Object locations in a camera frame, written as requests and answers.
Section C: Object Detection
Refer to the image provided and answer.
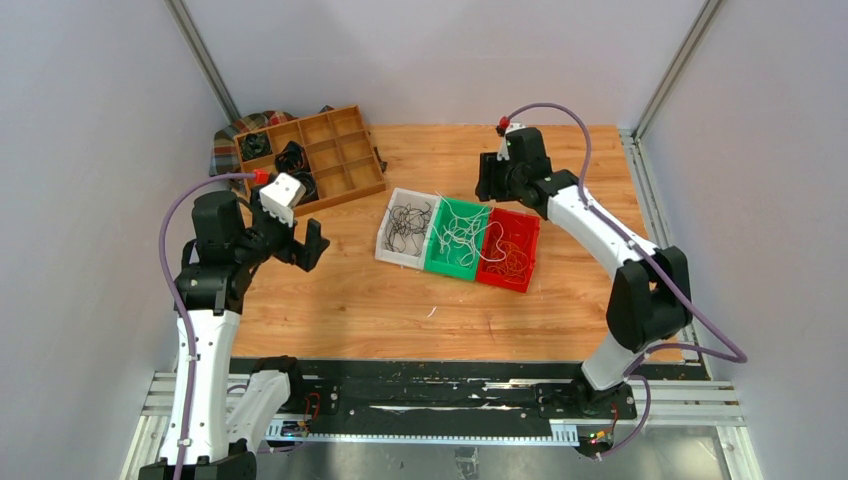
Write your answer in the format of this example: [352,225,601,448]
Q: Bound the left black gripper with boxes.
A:
[234,186,329,270]

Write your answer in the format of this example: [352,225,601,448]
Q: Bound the cable bundle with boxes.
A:
[430,193,510,270]

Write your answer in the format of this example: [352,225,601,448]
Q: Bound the orange cable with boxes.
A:
[483,235,535,287]

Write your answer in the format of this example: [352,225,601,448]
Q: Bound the black cable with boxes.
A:
[384,202,435,257]

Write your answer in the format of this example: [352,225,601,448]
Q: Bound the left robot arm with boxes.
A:
[139,186,329,479]

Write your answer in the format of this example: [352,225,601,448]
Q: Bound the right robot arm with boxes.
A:
[475,123,692,417]

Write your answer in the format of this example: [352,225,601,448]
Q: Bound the red plastic bin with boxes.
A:
[475,208,540,293]

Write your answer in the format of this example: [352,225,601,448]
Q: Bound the white plastic bin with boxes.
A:
[374,188,442,270]

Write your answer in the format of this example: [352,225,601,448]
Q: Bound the wooden compartment tray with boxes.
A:
[234,105,386,216]

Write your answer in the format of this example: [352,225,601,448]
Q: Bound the green plastic bin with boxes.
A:
[424,197,492,281]

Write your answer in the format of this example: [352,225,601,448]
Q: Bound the plaid cloth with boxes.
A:
[210,105,387,181]

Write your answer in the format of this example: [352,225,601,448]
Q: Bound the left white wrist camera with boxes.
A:
[259,173,306,227]

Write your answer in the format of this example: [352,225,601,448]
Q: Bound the black coiled strap four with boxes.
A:
[291,171,319,205]

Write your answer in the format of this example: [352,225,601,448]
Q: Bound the black coiled strap two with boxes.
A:
[274,140,310,176]

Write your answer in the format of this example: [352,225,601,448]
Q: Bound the black coiled strap one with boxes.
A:
[239,132,273,162]

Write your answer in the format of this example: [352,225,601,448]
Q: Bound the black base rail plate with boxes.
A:
[242,358,639,439]

